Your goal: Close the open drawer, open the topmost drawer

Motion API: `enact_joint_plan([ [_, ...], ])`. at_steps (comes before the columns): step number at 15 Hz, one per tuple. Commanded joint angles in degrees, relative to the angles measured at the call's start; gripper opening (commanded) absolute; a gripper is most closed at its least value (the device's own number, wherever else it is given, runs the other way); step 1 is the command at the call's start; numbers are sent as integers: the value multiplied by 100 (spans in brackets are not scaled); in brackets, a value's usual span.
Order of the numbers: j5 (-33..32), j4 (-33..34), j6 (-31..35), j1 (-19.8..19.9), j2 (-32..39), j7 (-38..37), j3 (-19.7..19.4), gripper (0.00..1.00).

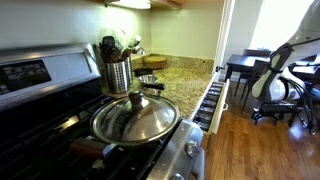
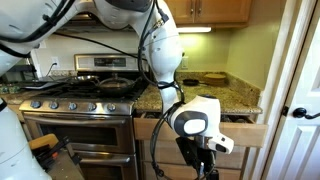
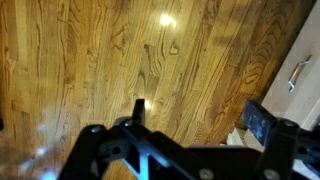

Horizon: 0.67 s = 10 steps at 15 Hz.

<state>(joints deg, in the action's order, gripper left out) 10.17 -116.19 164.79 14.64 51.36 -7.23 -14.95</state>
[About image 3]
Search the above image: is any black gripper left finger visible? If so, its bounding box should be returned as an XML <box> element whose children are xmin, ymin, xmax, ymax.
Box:
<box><xmin>58</xmin><ymin>98</ymin><xmax>204</xmax><ymax>180</ymax></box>

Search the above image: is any steel bar drawer handle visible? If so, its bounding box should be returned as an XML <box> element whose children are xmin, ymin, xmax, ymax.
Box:
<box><xmin>287</xmin><ymin>54</ymin><xmax>313</xmax><ymax>94</ymax></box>

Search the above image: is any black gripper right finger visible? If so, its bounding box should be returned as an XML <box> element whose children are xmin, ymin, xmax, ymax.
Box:
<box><xmin>241</xmin><ymin>99</ymin><xmax>320</xmax><ymax>180</ymax></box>

